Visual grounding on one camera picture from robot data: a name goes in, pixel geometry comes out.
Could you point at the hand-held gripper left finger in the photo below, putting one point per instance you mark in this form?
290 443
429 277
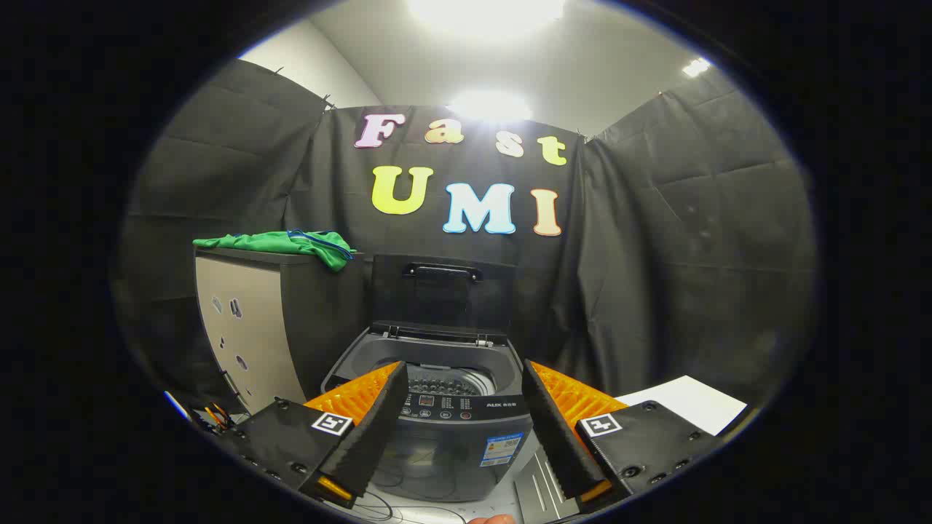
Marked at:
375 429

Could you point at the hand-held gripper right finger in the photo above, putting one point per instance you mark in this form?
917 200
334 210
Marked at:
557 429

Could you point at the grey washing machine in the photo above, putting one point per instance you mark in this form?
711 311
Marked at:
451 466

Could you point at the dark washing machine lid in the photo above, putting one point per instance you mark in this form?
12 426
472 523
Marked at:
444 306

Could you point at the green polo shirt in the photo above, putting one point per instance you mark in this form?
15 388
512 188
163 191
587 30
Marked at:
291 241

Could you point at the grey metal floor plate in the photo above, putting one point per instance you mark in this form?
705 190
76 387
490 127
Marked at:
539 487

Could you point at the white flat sheet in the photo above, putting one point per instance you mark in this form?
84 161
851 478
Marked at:
692 404

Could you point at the grey cabinet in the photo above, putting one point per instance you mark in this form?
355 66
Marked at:
247 327

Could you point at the black backdrop cloth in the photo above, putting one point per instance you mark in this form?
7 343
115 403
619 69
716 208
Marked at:
641 255

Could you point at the round ceiling light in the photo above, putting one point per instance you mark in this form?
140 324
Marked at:
489 105

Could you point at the small ceiling light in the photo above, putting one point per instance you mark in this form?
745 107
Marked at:
696 67

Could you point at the large ceiling light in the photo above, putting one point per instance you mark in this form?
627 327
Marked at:
484 13

